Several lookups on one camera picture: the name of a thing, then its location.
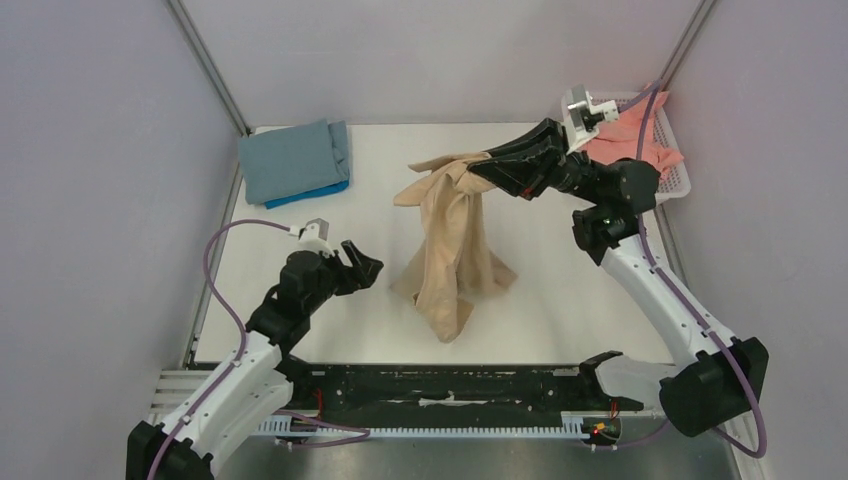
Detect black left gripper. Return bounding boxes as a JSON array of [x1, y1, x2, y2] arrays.
[[304, 239, 383, 314]]

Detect beige t shirt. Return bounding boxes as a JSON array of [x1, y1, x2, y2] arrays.
[[391, 152, 518, 343]]

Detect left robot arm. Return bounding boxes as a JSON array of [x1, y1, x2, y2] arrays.
[[125, 240, 384, 479]]

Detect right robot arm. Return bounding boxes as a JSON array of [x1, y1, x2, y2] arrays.
[[468, 119, 769, 437]]

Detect bright blue folded t shirt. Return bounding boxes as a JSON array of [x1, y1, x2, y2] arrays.
[[264, 180, 350, 210]]

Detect pink t shirt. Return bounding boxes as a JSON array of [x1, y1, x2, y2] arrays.
[[583, 91, 684, 179]]

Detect grey-blue folded t shirt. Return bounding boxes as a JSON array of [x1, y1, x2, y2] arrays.
[[238, 120, 351, 207]]

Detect white plastic laundry basket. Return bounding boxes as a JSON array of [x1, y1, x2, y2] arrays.
[[561, 87, 691, 204]]

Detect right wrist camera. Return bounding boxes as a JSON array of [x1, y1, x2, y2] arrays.
[[561, 85, 620, 153]]

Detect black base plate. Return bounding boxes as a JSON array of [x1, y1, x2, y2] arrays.
[[286, 364, 610, 428]]

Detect white cable duct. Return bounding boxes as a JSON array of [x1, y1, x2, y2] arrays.
[[252, 415, 619, 441]]

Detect aluminium frame rail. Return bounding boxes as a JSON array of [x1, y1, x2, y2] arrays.
[[164, 0, 252, 137]]

